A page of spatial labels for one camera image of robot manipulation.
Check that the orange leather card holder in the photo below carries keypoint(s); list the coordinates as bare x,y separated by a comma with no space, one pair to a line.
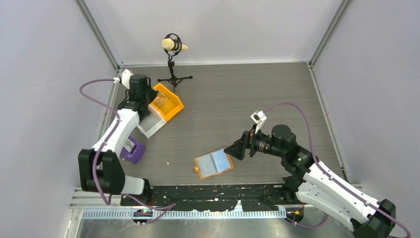
212,164

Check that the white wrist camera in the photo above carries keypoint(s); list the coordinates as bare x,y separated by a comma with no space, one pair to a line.
259,119
124,78

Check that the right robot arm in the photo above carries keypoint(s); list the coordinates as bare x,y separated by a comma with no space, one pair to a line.
313,183

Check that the card in orange bin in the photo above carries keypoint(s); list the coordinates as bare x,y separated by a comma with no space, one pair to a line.
160,99

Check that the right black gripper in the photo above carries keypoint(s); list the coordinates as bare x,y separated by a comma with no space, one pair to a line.
248,140

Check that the black microphone tripod stand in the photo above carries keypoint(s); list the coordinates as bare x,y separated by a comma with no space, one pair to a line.
173,80

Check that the orange plastic bin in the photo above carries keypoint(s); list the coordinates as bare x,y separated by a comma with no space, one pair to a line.
167,104

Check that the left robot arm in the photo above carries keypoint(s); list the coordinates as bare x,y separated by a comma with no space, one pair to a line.
100,169

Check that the white plastic bin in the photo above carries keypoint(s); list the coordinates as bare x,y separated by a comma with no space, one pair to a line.
152,123

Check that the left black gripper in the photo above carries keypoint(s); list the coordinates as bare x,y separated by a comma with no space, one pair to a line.
153,94

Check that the beige microphone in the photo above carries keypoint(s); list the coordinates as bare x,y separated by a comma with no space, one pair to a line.
173,45

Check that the purple plastic bin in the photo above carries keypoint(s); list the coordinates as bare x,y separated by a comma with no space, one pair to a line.
132,151

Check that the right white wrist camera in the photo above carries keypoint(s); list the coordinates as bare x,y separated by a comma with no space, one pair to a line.
259,119

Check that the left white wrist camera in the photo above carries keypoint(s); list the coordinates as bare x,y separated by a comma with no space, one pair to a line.
124,78

